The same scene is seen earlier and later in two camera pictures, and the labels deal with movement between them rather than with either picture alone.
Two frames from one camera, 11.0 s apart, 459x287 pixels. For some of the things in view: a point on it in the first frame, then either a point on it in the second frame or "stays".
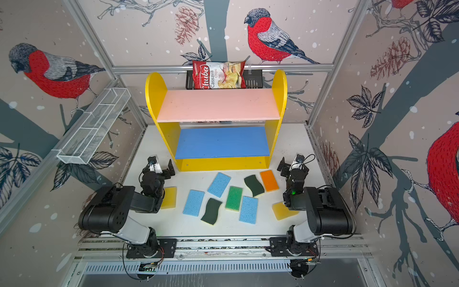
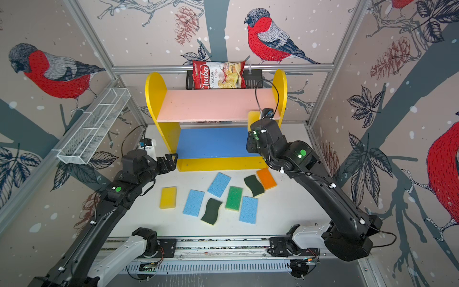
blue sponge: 193,202 stays
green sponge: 234,198 stays
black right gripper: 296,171 -> 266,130
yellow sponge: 169,200 stays
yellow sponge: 282,211 -> 253,116
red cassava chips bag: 219,75 stays
